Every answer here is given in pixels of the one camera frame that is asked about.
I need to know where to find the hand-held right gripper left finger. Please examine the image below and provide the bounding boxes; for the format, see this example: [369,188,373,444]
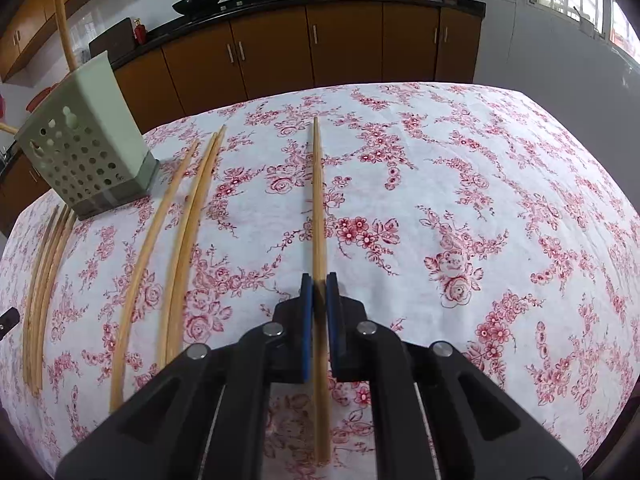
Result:
[55,274,315,480]

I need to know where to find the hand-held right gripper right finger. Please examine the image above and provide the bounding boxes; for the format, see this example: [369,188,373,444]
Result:
[326,272,583,480]

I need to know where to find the brown upper kitchen cabinets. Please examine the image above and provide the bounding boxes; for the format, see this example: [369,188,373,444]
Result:
[0,0,151,82]

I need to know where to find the red basin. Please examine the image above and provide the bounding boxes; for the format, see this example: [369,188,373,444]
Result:
[26,86,52,112]

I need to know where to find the green perforated utensil holder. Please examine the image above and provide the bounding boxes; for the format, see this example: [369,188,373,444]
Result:
[15,51,161,221]

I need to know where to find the dark brown box on counter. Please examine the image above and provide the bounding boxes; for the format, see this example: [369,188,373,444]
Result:
[89,17,136,63]

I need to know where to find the brown kitchen cabinets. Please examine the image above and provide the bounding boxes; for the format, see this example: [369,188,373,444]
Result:
[0,0,151,82]
[0,1,483,233]

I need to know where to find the brown lower kitchen cabinets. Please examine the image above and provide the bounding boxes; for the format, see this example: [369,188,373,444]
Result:
[0,1,483,233]

